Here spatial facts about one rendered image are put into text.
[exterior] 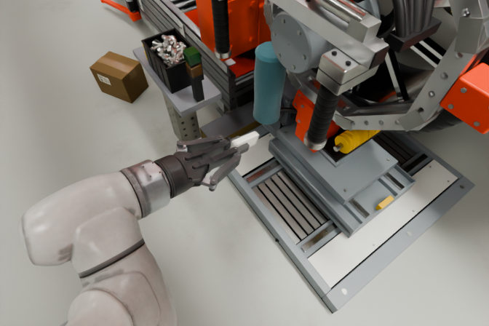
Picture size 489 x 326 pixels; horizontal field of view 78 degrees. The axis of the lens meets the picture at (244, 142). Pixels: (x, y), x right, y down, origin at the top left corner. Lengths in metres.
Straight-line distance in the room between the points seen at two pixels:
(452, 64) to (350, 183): 0.69
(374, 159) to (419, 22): 0.86
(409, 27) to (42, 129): 1.74
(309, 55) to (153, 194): 0.39
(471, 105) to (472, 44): 0.11
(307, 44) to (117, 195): 0.43
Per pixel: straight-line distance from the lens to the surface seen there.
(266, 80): 0.84
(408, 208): 1.43
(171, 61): 1.10
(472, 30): 0.61
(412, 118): 0.72
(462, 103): 0.66
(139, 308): 0.49
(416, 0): 0.52
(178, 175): 0.54
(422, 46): 0.80
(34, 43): 2.55
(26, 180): 1.74
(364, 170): 1.27
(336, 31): 0.49
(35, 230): 0.50
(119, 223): 0.50
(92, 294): 0.49
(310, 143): 0.60
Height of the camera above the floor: 1.23
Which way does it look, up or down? 53 degrees down
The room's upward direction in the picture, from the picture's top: straight up
